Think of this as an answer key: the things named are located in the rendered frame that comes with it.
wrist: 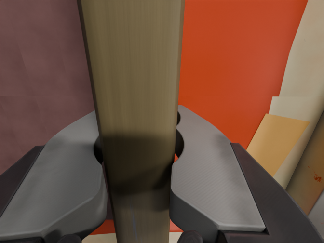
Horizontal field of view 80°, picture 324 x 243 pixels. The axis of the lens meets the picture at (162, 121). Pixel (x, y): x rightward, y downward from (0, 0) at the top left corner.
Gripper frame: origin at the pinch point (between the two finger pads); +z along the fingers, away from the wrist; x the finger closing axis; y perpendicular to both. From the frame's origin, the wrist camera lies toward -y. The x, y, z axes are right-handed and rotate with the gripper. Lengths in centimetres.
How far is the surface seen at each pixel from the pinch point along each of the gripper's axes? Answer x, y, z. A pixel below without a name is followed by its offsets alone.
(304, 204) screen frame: 16.6, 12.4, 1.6
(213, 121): 6.3, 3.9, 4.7
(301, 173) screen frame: 16.6, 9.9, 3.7
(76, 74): -5.5, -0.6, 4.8
